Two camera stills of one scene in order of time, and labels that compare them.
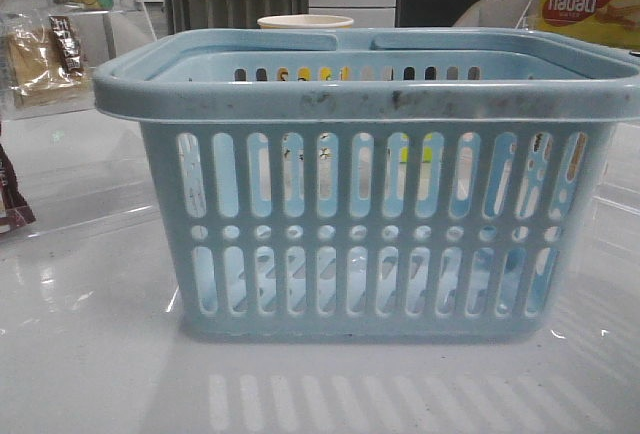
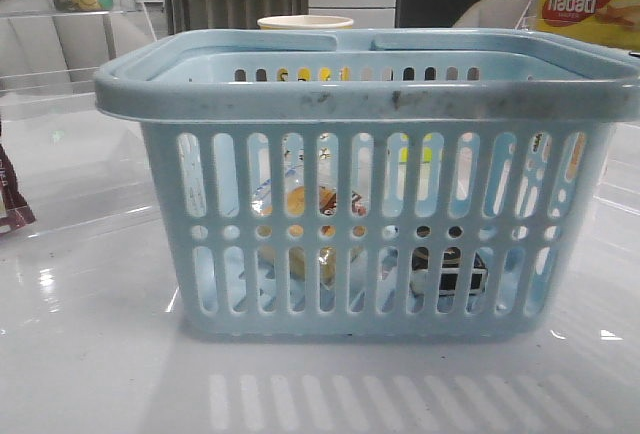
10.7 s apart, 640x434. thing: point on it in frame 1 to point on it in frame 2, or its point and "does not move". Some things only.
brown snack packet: [14, 209] does not move
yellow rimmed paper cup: [305, 21] does not move
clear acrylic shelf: [56, 35] does not move
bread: [47, 57] to [295, 206]
